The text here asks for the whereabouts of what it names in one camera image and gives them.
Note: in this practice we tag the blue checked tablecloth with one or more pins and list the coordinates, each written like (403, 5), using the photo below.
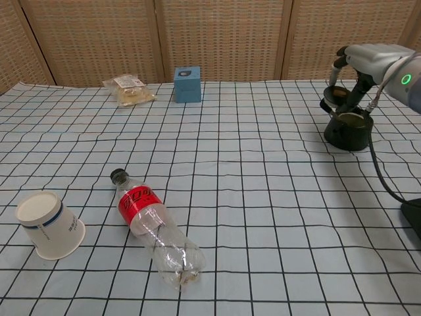
(263, 197)

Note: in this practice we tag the clear snack bag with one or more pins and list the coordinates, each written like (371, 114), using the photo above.
(130, 93)

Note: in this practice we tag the small blue cardboard box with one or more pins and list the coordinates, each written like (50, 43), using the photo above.
(187, 90)

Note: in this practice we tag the white paper cup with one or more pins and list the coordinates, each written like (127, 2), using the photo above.
(49, 227)

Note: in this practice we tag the black kettle lid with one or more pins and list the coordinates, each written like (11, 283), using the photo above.
(335, 97)

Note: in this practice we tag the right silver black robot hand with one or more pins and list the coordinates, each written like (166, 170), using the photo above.
(371, 59)

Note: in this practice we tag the empty clear plastic cola bottle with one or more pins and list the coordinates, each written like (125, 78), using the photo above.
(146, 214)

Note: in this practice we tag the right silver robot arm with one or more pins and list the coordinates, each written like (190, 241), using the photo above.
(406, 92)

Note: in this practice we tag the black kettle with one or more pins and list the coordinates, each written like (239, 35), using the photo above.
(348, 136)

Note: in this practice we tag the black baseball cap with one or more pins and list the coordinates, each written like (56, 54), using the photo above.
(413, 217)

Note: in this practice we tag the woven bamboo folding screen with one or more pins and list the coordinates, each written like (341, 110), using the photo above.
(223, 36)

